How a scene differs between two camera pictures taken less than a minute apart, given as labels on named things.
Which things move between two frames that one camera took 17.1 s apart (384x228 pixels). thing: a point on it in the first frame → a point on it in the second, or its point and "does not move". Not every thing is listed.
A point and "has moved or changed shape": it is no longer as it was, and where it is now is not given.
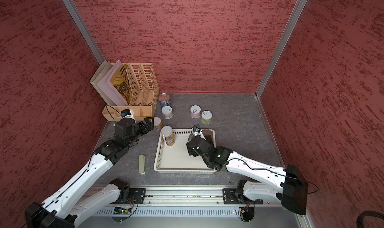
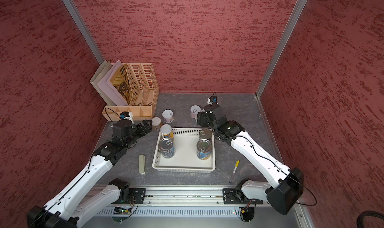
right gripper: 191,150 → 201,118
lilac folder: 112,96 does not move
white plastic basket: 175,159 does not move
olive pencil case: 142,164 does not move
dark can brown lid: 207,132 does not move
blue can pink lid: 164,99 → 167,147
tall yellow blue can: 168,134 does not move
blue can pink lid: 191,136 has moved or changed shape
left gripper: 150,126 does not move
